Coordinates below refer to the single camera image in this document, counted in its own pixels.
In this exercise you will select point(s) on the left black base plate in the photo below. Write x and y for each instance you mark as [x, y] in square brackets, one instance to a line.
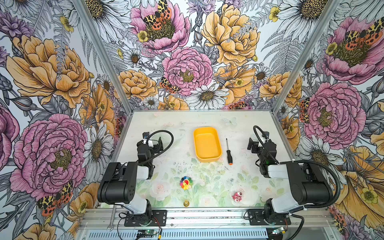
[155, 219]

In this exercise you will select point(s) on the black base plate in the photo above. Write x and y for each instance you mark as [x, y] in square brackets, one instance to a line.
[155, 219]
[259, 217]

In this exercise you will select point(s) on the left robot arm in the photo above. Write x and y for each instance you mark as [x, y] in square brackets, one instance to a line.
[118, 185]

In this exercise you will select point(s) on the white vent grille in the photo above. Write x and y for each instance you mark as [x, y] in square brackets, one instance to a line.
[184, 234]

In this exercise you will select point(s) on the aluminium front rail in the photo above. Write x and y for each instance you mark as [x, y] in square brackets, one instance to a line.
[199, 218]

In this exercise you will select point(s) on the right green circuit board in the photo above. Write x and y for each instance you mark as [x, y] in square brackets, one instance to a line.
[280, 230]

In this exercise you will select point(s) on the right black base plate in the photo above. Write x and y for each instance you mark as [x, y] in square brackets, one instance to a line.
[259, 217]

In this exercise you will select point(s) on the yellow plastic bin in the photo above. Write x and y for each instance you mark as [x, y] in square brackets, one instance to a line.
[207, 144]

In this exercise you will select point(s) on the black orange screwdriver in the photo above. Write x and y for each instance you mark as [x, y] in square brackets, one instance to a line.
[229, 155]

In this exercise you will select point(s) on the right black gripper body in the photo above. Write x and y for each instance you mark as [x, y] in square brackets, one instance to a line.
[258, 143]

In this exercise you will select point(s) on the rainbow flower toy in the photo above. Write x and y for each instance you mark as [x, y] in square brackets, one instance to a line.
[186, 183]

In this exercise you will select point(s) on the green circuit board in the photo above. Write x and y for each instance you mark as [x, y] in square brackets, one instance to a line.
[280, 230]
[147, 233]

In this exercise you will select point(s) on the silver wrench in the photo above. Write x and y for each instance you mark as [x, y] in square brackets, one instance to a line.
[112, 218]

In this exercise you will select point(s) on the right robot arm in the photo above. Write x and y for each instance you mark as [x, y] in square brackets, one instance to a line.
[308, 188]

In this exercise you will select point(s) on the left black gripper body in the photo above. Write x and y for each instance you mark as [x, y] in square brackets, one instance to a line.
[151, 141]

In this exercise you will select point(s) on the pink strawberry bear toy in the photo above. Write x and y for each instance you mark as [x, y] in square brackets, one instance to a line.
[237, 197]

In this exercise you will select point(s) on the left green circuit board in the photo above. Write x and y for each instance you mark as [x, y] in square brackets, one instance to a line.
[147, 233]

